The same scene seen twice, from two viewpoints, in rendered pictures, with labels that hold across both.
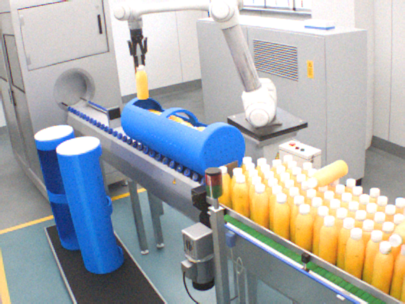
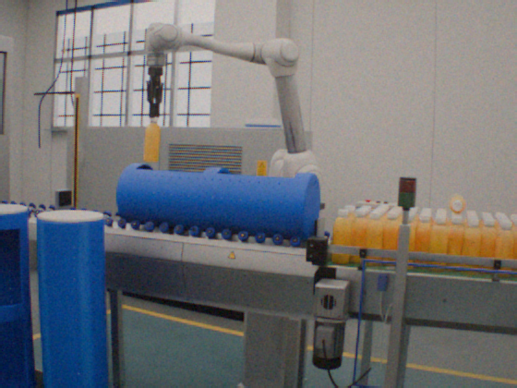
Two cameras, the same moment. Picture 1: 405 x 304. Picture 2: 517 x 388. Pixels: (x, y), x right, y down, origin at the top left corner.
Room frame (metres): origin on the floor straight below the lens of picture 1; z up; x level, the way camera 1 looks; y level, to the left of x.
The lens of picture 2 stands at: (0.37, 1.47, 1.36)
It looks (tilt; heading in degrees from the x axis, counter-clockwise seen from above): 5 degrees down; 323
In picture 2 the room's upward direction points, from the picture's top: 2 degrees clockwise
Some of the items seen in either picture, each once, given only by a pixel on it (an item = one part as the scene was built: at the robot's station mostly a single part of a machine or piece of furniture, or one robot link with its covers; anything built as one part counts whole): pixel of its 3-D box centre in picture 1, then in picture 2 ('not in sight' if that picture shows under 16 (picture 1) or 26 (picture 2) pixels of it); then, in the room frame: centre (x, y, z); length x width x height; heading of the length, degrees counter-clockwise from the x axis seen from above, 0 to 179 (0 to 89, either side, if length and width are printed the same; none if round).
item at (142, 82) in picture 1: (142, 83); (151, 140); (2.71, 0.33, 1.34); 0.07 x 0.07 x 0.19
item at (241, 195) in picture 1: (241, 199); (373, 240); (1.77, -0.15, 0.99); 0.07 x 0.07 x 0.19
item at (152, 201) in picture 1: (154, 211); (117, 338); (2.96, 0.40, 0.31); 0.06 x 0.06 x 0.63; 33
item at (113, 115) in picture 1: (114, 117); (64, 204); (3.16, 0.61, 1.00); 0.10 x 0.04 x 0.15; 123
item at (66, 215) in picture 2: (77, 145); (70, 215); (2.58, 0.76, 1.03); 0.28 x 0.28 x 0.01
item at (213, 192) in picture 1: (215, 188); (406, 199); (1.53, -0.03, 1.18); 0.06 x 0.06 x 0.05
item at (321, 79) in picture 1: (271, 92); (175, 214); (4.44, -0.76, 0.72); 2.15 x 0.54 x 1.45; 26
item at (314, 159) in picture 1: (299, 156); (378, 213); (2.03, -0.48, 1.05); 0.20 x 0.10 x 0.10; 33
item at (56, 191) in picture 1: (66, 190); (0, 305); (2.89, 1.01, 0.59); 0.28 x 0.28 x 0.88
